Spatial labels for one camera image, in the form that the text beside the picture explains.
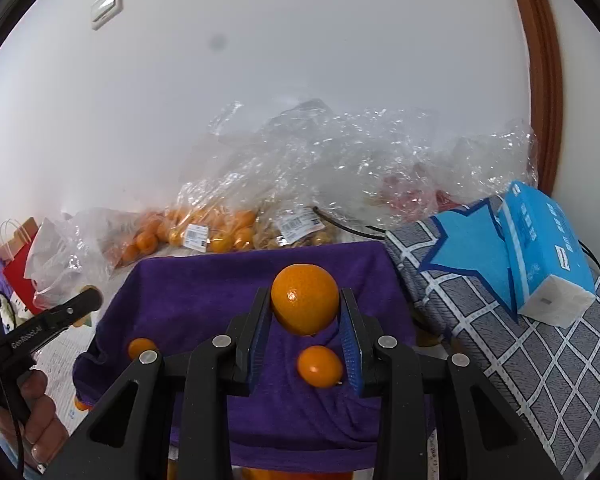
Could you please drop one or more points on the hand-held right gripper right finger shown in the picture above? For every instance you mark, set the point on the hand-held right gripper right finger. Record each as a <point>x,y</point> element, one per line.
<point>351,355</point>

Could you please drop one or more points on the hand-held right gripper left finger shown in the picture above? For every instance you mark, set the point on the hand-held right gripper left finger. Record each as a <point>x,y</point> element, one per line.
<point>255,360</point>

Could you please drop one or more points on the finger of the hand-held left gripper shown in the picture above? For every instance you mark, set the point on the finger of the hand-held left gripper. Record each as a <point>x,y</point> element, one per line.
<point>75,305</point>

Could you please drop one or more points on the orange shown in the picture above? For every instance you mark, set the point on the orange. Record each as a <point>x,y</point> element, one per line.
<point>140,346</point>
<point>320,366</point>
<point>305,305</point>

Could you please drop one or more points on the purple cloth-lined tray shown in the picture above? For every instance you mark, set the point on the purple cloth-lined tray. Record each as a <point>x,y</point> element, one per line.
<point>195,285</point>

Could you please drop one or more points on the person's left hand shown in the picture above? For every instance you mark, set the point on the person's left hand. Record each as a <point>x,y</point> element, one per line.
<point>37,425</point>

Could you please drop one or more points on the fruit-print tablecloth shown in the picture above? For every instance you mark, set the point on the fruit-print tablecloth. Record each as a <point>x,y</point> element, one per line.
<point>60,360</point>

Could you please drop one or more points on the white plastic bag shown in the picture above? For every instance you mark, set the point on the white plastic bag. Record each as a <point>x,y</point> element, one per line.
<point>55,260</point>

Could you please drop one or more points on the red paper bag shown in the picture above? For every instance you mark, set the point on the red paper bag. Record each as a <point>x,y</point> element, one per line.
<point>15,272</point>

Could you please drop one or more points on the clear bag of oranges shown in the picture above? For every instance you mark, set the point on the clear bag of oranges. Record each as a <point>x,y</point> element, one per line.
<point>215,230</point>
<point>140,240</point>

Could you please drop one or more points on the grey checked folded blanket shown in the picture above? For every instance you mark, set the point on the grey checked folded blanket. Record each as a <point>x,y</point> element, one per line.
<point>480,350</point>

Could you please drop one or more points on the clear bag of longans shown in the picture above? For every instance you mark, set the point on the clear bag of longans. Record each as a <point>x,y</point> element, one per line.
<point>290,235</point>

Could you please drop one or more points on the clear bag of red fruit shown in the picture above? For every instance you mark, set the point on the clear bag of red fruit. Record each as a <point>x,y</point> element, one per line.
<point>410,195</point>

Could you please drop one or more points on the heap of clear plastic bags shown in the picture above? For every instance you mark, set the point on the heap of clear plastic bags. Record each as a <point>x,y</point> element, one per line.
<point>330,160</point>

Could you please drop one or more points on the blue tissue pack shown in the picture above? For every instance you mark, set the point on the blue tissue pack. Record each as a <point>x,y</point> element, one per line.
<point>545,260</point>

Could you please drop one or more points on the white wall switch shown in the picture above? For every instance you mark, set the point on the white wall switch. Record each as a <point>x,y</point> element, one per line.
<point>106,7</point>

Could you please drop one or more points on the brown wooden door frame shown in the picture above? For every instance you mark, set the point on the brown wooden door frame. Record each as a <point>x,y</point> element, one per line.
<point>540,60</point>

